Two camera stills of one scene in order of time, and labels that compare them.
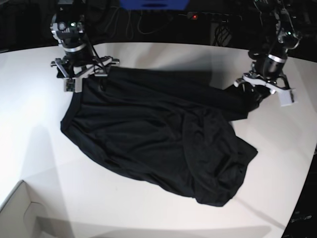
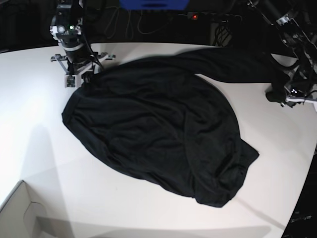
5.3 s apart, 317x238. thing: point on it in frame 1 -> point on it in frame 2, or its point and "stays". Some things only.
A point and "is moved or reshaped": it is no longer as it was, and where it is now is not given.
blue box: [153, 5] stays
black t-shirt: [170, 128] is moved or reshaped
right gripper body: [253, 79] -> [295, 94]
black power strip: [214, 17] stays
